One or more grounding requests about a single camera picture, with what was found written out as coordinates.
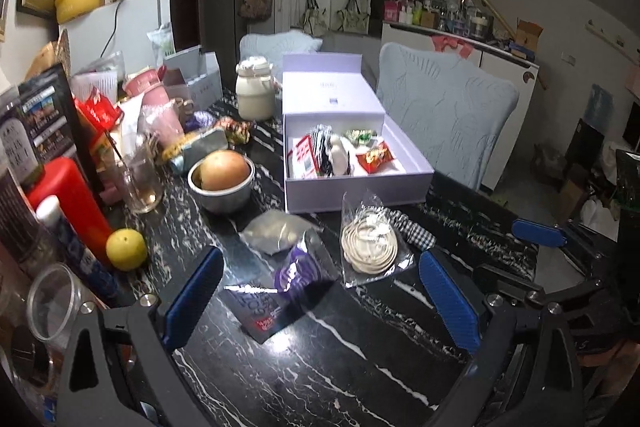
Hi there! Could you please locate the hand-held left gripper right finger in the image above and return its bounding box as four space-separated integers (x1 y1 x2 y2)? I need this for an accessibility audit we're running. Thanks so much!
417 249 586 427

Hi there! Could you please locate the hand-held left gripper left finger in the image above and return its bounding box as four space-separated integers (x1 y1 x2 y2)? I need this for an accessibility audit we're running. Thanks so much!
56 244 226 427

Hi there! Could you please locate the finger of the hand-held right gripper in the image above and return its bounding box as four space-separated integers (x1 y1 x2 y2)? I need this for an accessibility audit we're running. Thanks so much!
511 218 606 270
472 264 548 305

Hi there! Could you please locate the bag of cream cord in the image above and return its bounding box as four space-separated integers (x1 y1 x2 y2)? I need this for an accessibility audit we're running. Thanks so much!
340 189 416 288

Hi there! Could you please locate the silver clear pouch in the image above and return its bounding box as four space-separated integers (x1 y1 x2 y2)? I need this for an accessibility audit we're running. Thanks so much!
239 209 313 255

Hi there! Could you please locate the purple foil packet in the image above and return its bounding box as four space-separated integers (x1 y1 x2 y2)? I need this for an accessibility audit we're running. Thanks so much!
274 229 341 303

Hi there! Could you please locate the lavender gift box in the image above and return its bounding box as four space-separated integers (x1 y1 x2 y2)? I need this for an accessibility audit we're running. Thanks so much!
281 53 435 214

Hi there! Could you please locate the red candy packet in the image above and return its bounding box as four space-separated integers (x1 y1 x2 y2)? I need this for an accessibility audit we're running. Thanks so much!
356 143 393 172

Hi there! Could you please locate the red snack packet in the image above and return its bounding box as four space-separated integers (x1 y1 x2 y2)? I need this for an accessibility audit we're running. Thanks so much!
291 134 321 178

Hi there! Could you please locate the gingham plush doll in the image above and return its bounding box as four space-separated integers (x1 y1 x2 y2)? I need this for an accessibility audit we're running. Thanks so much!
309 125 358 178

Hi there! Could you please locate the black printed card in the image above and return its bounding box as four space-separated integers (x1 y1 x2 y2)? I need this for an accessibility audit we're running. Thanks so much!
222 279 341 348

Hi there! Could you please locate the yellow citrus fruit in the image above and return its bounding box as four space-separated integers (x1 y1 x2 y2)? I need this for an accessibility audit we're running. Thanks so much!
105 229 148 271

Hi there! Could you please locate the metal bowl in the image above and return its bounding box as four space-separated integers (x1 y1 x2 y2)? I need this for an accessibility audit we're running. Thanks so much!
187 157 256 214

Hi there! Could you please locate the drinking glass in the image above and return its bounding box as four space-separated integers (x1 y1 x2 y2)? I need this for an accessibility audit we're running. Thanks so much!
112 142 166 214

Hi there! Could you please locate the blue bottle with white cap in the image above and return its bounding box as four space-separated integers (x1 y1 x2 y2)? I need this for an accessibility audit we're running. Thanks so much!
36 197 121 303

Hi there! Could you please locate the apple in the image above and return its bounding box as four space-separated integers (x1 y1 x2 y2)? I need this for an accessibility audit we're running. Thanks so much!
200 150 251 191

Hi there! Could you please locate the clear glass jar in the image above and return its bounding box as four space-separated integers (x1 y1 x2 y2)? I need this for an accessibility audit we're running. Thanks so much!
27 263 96 343

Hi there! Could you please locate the silver noodle snack packet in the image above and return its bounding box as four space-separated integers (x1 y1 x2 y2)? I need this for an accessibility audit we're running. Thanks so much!
161 127 231 172

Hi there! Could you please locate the large light blue covered chair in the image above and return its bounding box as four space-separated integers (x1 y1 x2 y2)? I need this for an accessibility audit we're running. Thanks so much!
376 42 521 192

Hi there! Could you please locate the red plastic bottle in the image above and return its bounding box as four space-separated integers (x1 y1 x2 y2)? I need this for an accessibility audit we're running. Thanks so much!
25 157 113 268

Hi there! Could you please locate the white cabinet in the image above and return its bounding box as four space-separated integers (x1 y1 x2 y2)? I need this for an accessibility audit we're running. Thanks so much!
381 21 541 192

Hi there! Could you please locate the shiny brown candy wrapper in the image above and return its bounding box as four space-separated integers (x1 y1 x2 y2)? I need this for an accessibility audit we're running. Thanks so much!
217 117 251 144

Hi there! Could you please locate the purple foil wrapper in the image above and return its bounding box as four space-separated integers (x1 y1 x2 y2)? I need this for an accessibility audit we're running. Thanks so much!
186 111 216 132

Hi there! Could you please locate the pink tumbler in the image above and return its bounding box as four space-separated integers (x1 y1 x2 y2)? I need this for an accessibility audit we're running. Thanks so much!
122 66 187 148

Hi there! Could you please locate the cardboard box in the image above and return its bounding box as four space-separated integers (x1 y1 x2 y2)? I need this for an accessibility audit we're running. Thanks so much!
514 19 544 52

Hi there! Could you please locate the red paper packet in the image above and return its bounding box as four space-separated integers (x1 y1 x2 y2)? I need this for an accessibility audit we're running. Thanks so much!
75 88 123 132

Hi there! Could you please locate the pink cloth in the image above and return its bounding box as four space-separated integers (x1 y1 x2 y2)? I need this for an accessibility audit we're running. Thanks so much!
431 34 473 58

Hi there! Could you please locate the white carton of bottles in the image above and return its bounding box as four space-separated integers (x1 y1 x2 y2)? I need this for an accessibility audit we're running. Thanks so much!
162 46 223 108

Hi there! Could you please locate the cream thermos jug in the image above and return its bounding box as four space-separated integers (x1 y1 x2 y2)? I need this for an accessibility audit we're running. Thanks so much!
235 55 277 121

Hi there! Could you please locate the black packaging bag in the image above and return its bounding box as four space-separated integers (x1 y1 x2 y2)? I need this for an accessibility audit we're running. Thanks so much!
17 63 101 208

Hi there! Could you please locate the white green snack bag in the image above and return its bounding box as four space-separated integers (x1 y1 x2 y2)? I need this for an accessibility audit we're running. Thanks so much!
146 23 176 58

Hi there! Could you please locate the small light blue covered chair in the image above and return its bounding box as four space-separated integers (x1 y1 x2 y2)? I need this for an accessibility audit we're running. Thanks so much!
239 31 323 62

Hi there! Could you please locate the white fridge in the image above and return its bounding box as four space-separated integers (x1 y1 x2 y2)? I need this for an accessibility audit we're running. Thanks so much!
59 0 173 78

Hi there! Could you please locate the beige hanging tote bag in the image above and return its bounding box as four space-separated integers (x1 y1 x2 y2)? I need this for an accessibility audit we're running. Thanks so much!
336 0 371 32
300 0 331 36

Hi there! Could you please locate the dark wooden door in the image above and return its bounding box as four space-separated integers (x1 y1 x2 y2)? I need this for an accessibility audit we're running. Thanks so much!
170 0 201 52

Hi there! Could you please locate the black power cord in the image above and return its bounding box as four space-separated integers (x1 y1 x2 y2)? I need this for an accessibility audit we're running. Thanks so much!
100 0 123 60

